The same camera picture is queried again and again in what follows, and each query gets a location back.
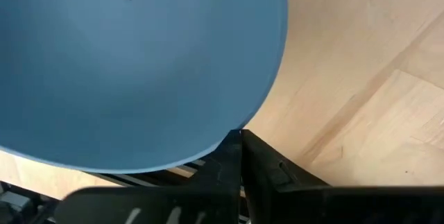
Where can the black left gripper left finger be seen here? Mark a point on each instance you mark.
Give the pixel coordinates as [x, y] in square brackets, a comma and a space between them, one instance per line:
[208, 203]

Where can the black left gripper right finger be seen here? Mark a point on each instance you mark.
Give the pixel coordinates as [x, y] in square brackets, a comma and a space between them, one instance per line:
[295, 203]

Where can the blue bowl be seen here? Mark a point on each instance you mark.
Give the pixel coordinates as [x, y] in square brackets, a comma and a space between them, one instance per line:
[138, 61]

